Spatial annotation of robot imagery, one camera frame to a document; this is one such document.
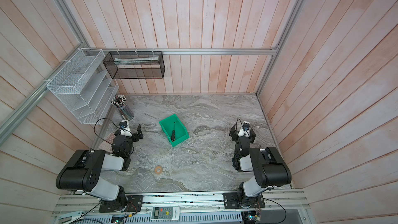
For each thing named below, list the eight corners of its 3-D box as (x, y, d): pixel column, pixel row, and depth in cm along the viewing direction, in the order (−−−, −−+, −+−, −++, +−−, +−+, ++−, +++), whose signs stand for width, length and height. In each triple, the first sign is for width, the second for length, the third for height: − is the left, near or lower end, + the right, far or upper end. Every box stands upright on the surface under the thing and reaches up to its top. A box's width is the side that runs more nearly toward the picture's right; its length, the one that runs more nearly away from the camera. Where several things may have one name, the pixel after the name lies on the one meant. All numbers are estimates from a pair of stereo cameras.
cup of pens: (121, 120, 107) (109, 103, 93) (124, 111, 112) (114, 94, 98) (132, 120, 107) (123, 103, 93) (135, 112, 112) (126, 94, 98)
